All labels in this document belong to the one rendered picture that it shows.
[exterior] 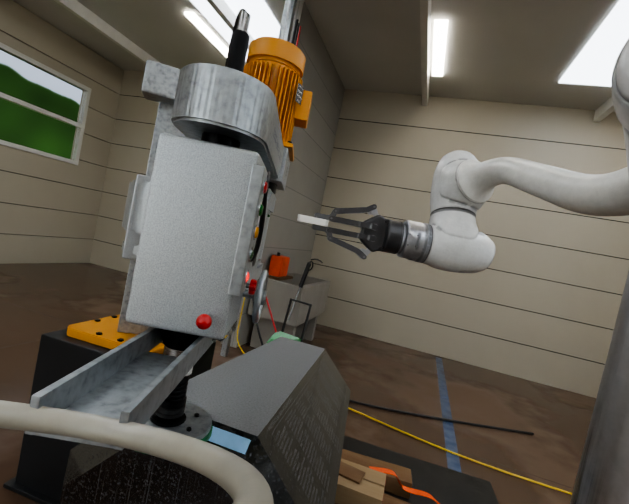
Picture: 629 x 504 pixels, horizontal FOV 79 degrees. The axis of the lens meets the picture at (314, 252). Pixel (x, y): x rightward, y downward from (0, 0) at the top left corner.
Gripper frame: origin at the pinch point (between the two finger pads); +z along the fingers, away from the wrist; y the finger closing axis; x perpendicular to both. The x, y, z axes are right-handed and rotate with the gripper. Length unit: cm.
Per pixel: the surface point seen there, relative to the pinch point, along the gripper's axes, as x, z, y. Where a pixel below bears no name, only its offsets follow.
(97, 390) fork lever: -25, 29, 34
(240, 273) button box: -4.1, 13.1, 14.3
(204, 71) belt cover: -5.7, 27.9, -25.2
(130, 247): 101, 80, 26
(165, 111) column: 105, 77, -42
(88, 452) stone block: 28, 51, 80
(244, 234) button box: -4.1, 13.8, 6.0
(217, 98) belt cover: -6.1, 24.2, -20.3
